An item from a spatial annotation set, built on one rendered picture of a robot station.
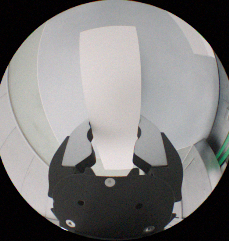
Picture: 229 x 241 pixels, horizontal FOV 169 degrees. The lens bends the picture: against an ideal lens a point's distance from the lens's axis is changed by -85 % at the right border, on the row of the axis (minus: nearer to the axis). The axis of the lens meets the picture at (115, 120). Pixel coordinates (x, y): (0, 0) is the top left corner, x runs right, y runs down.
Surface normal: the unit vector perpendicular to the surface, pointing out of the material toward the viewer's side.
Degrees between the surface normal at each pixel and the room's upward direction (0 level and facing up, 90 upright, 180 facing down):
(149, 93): 0
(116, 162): 0
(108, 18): 0
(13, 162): 90
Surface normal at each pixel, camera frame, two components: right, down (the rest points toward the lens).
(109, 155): -0.02, 0.51
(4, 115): 0.98, -0.18
